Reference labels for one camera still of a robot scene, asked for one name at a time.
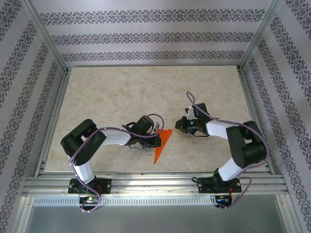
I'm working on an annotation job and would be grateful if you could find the orange paper sheet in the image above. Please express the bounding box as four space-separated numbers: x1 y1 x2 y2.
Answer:
154 128 174 165

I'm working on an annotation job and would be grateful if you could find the grey metal shelf plate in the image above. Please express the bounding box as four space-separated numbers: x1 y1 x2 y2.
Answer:
18 195 296 233

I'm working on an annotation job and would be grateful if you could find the small controller board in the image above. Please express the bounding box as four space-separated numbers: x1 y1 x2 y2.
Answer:
79 196 100 204
215 195 233 207

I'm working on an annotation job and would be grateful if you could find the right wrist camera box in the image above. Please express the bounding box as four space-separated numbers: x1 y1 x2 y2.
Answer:
185 105 197 119

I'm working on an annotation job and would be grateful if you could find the aluminium mounting rail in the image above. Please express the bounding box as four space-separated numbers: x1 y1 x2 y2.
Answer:
23 172 290 196

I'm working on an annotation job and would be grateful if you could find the aluminium side rail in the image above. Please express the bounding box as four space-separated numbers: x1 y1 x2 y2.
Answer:
237 67 276 175
34 67 72 177

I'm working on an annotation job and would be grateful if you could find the slotted grey cable duct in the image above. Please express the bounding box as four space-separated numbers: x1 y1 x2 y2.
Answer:
33 195 217 207

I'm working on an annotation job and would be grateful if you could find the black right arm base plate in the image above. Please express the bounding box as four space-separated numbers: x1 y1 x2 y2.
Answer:
198 177 242 194

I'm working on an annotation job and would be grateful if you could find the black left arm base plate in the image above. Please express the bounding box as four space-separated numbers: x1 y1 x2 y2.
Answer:
68 179 112 194

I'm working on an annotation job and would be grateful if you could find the aluminium frame post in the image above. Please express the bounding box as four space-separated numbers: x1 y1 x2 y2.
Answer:
20 0 71 75
238 0 287 72

